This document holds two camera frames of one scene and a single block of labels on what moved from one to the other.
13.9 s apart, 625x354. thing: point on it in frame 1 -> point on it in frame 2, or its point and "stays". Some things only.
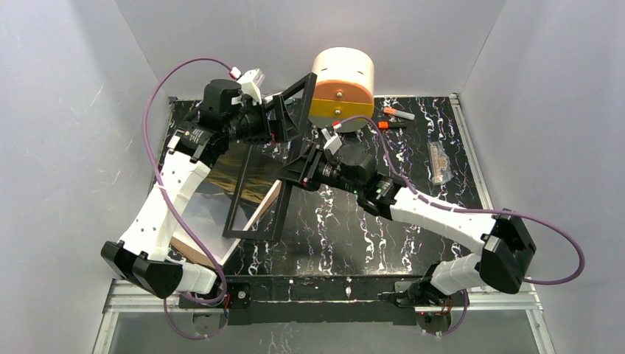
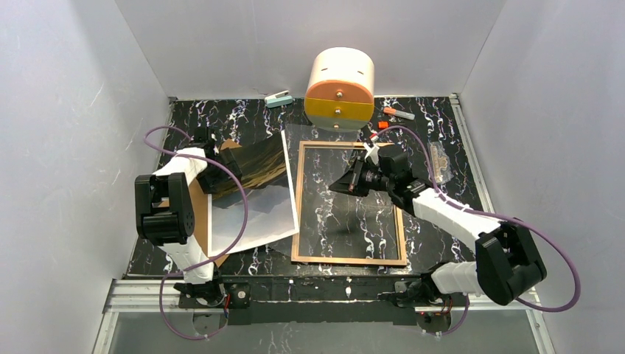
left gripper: [270, 119] -> [230, 163]
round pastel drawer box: [343, 87] stays
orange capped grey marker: [399, 113] stays
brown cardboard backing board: [180, 247] -> [201, 214]
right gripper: [308, 165] -> [357, 178]
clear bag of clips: [440, 165] stays
